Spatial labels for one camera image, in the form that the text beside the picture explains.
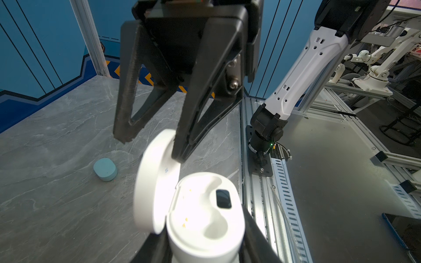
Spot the white earbud charging case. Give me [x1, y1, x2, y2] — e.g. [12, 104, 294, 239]
[133, 129, 245, 263]

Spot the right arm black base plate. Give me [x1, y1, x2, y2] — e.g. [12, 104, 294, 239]
[246, 126, 273, 177]

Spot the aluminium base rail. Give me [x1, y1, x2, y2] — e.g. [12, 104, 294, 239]
[240, 97, 312, 263]

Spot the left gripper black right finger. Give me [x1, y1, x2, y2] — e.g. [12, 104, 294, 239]
[239, 205, 282, 263]

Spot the right aluminium corner post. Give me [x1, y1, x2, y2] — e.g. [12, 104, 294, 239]
[70, 0, 111, 77]

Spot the neighbouring white robot arm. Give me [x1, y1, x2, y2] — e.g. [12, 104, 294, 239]
[328, 28, 421, 98]

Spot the dark tablet blue edge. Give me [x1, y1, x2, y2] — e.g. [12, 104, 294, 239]
[382, 213, 421, 263]

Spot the blue earbud charging case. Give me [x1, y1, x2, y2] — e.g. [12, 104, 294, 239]
[93, 158, 117, 182]

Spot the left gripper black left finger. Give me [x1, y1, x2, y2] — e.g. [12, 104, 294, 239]
[130, 230, 173, 263]

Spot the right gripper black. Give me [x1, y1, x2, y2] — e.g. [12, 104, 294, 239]
[112, 0, 264, 164]

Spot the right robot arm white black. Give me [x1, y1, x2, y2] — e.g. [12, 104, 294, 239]
[113, 1, 389, 163]

